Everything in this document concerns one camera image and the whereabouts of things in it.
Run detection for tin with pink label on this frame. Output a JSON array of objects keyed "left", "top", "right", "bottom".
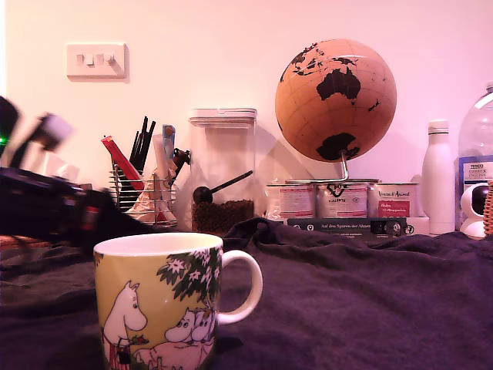
[{"left": 266, "top": 183, "right": 317, "bottom": 221}]

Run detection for white tissue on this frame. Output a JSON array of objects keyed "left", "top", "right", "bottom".
[{"left": 45, "top": 153, "right": 81, "bottom": 184}]

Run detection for clear jar with white lid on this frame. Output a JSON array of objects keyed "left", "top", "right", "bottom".
[{"left": 187, "top": 108, "right": 257, "bottom": 236}]

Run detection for wicker basket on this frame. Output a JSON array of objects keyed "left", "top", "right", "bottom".
[{"left": 482, "top": 179, "right": 493, "bottom": 237}]

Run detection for coffee beans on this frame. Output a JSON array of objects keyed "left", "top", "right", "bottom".
[{"left": 191, "top": 199, "right": 255, "bottom": 234}]

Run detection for large clear water bottle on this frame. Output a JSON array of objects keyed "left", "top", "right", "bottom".
[{"left": 454, "top": 80, "right": 493, "bottom": 232}]

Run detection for small white round camera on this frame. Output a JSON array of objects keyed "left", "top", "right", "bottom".
[{"left": 458, "top": 183, "right": 491, "bottom": 240}]

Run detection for cork globe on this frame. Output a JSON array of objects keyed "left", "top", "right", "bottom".
[{"left": 274, "top": 38, "right": 397, "bottom": 163}]

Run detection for white metal bottle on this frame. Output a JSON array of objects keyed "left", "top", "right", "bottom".
[{"left": 421, "top": 119, "right": 456, "bottom": 236}]

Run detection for metal wire utensil rack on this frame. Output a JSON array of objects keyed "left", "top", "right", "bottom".
[{"left": 109, "top": 163, "right": 179, "bottom": 228}]

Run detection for red packet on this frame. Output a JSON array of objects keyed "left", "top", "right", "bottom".
[{"left": 100, "top": 134, "right": 146, "bottom": 192}]

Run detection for white paper sachet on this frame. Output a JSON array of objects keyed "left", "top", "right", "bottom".
[{"left": 153, "top": 133, "right": 174, "bottom": 182}]

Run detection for tin with script lettering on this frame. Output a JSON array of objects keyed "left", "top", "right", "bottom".
[{"left": 367, "top": 182, "right": 421, "bottom": 219}]

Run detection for black chopstick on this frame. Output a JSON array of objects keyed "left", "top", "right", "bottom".
[
  {"left": 134, "top": 116, "right": 149, "bottom": 171},
  {"left": 129, "top": 130, "right": 140, "bottom": 167},
  {"left": 139, "top": 121, "right": 157, "bottom": 173}
]

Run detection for white wall switch plate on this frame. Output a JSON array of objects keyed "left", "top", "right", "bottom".
[{"left": 65, "top": 42, "right": 129, "bottom": 81}]

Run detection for cartoon print ceramic mug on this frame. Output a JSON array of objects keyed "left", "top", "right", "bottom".
[{"left": 93, "top": 232, "right": 264, "bottom": 370}]

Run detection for tin with black logo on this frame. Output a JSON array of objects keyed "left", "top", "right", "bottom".
[{"left": 314, "top": 180, "right": 368, "bottom": 220}]

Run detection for metal globe stand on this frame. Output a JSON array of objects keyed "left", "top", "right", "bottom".
[{"left": 284, "top": 150, "right": 350, "bottom": 184}]

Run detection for dark green book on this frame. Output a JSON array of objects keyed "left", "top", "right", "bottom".
[{"left": 287, "top": 217, "right": 407, "bottom": 242}]

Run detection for crumpled white paper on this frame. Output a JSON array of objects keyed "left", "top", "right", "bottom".
[{"left": 129, "top": 173, "right": 178, "bottom": 225}]

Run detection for dark blue cloth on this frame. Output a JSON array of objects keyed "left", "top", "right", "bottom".
[{"left": 0, "top": 217, "right": 493, "bottom": 370}]

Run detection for dark brown utensil handle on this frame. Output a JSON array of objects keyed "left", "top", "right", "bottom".
[{"left": 172, "top": 148, "right": 192, "bottom": 180}]

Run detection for black coffee scoop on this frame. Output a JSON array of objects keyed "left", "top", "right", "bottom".
[{"left": 192, "top": 170, "right": 254, "bottom": 205}]

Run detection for blue and orange packet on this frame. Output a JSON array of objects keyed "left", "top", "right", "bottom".
[{"left": 161, "top": 123, "right": 177, "bottom": 161}]

